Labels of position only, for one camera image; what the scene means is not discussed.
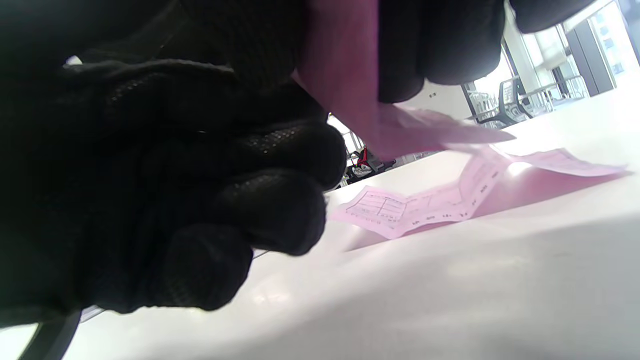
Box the pink invoice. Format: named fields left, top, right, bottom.
left=327, top=146, right=628, bottom=240
left=291, top=0, right=517, bottom=162

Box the black mesh office chair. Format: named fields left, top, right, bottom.
left=470, top=76, right=536, bottom=128

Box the black and red office chair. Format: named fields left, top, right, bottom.
left=345, top=145, right=396, bottom=183

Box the person's right hand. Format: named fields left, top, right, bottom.
left=165, top=0, right=596, bottom=103

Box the person's left hand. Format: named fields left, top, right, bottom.
left=0, top=57, right=348, bottom=328

